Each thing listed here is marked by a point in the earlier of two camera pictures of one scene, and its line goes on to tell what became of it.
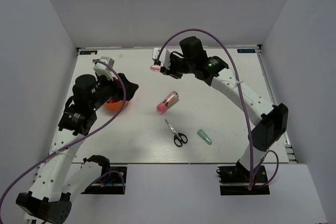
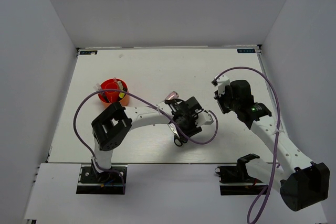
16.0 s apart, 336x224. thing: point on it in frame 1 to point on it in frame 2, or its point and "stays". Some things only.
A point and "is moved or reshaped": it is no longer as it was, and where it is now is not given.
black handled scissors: x=179 y=138 stays
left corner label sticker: x=90 y=52 stays
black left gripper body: x=107 y=89 to x=188 y=125
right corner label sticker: x=245 y=51 stays
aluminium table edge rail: x=269 y=85 stays
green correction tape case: x=204 y=136 is moved or reshaped
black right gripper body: x=178 y=67 to x=226 y=103
